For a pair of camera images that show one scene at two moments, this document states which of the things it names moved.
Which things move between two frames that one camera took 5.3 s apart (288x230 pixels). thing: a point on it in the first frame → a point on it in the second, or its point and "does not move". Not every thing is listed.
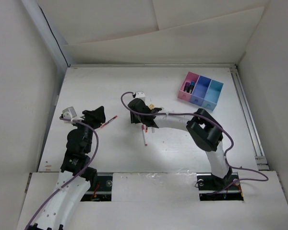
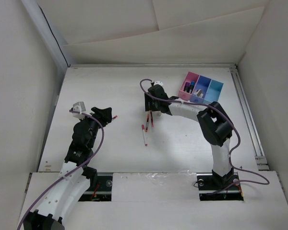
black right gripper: [134, 118] → [148, 108]
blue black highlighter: [192, 85] does not move
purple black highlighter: [186, 87] does not move
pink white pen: [143, 127] does not move
